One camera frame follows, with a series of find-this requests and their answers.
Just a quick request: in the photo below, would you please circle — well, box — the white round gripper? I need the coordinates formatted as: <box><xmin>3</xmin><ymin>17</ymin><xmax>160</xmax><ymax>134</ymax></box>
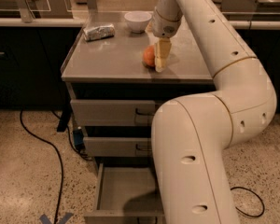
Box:
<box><xmin>151</xmin><ymin>10</ymin><xmax>181</xmax><ymax>73</ymax></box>

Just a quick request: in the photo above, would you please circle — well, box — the orange fruit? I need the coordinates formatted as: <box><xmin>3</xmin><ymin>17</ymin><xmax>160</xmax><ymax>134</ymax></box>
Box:
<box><xmin>143</xmin><ymin>45</ymin><xmax>155</xmax><ymax>67</ymax></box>

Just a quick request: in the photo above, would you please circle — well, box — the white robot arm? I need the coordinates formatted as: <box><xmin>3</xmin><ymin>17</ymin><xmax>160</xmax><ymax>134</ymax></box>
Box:
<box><xmin>151</xmin><ymin>0</ymin><xmax>276</xmax><ymax>224</ymax></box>

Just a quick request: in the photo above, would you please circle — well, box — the grey metal drawer cabinet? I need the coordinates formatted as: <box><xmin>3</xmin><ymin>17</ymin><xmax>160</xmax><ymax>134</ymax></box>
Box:
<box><xmin>60</xmin><ymin>10</ymin><xmax>217</xmax><ymax>224</ymax></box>

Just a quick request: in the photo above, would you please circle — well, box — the top grey drawer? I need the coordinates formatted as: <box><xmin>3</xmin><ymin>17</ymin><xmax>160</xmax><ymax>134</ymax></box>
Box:
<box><xmin>71</xmin><ymin>99</ymin><xmax>159</xmax><ymax>126</ymax></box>

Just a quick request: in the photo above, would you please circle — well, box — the grey drawer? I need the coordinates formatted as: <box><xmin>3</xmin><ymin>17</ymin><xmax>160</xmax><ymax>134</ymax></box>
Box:
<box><xmin>84</xmin><ymin>163</ymin><xmax>166</xmax><ymax>224</ymax></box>
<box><xmin>83</xmin><ymin>137</ymin><xmax>152</xmax><ymax>157</ymax></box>
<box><xmin>71</xmin><ymin>99</ymin><xmax>159</xmax><ymax>126</ymax></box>

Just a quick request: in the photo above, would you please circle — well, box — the middle grey drawer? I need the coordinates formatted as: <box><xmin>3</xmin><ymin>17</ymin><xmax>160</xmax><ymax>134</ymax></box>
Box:
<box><xmin>83</xmin><ymin>137</ymin><xmax>152</xmax><ymax>157</ymax></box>

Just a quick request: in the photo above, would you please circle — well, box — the bottom grey drawer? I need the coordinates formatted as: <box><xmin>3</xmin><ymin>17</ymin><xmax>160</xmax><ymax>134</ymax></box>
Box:
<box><xmin>84</xmin><ymin>163</ymin><xmax>166</xmax><ymax>224</ymax></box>

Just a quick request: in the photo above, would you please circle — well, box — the white ceramic bowl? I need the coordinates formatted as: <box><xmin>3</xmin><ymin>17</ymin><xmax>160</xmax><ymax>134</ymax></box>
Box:
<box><xmin>124</xmin><ymin>11</ymin><xmax>152</xmax><ymax>33</ymax></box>

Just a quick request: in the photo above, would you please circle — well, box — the silver foil snack packet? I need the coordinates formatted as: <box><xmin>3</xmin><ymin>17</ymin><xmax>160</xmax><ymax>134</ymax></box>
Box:
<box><xmin>83</xmin><ymin>24</ymin><xmax>115</xmax><ymax>42</ymax></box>

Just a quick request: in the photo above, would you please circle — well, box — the blue power adapter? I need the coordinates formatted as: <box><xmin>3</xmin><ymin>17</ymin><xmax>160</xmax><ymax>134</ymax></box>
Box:
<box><xmin>73</xmin><ymin>128</ymin><xmax>84</xmax><ymax>147</ymax></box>

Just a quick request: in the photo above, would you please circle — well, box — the black counter cabinet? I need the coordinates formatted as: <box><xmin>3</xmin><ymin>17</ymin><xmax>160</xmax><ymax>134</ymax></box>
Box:
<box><xmin>0</xmin><ymin>25</ymin><xmax>82</xmax><ymax>110</ymax></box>

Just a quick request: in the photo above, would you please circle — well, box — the blue tape floor marker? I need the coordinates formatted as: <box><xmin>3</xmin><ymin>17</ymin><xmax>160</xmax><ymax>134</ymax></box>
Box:
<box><xmin>39</xmin><ymin>212</ymin><xmax>74</xmax><ymax>224</ymax></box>

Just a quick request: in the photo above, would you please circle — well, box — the left grey metal post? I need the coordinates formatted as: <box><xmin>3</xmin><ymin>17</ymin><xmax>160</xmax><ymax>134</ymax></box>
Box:
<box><xmin>15</xmin><ymin>0</ymin><xmax>34</xmax><ymax>23</ymax></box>

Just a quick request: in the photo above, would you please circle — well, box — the black cable left floor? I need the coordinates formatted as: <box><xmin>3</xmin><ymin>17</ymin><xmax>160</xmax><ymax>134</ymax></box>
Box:
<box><xmin>19</xmin><ymin>109</ymin><xmax>64</xmax><ymax>224</ymax></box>

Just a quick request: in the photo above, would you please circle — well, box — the black cable floor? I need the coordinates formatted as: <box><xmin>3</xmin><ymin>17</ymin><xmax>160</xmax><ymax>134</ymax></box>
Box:
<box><xmin>19</xmin><ymin>109</ymin><xmax>64</xmax><ymax>224</ymax></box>
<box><xmin>230</xmin><ymin>186</ymin><xmax>266</xmax><ymax>218</ymax></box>

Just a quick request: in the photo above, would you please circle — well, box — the black cable right floor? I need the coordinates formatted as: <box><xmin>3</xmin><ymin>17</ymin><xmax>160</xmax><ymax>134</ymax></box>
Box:
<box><xmin>230</xmin><ymin>186</ymin><xmax>266</xmax><ymax>218</ymax></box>

